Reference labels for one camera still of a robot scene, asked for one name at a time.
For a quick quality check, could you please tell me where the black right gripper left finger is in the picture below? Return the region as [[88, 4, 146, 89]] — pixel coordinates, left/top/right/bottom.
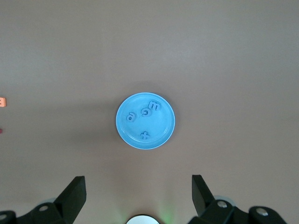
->
[[0, 176, 87, 224]]

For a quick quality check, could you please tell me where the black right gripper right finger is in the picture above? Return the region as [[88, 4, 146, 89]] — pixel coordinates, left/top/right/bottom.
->
[[186, 174, 288, 224]]

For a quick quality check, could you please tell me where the blue foam letter a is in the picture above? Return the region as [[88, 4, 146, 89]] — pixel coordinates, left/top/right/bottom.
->
[[125, 111, 137, 123]]

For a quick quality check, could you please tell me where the blue foam letter E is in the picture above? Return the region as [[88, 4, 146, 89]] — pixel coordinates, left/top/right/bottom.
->
[[148, 100, 162, 112]]

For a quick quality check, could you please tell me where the blue round plate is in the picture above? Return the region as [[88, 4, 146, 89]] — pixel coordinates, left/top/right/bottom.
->
[[115, 92, 176, 150]]

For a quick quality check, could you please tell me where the brown table cover sheet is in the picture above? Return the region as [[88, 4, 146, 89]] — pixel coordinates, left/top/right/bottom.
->
[[0, 0, 299, 224]]

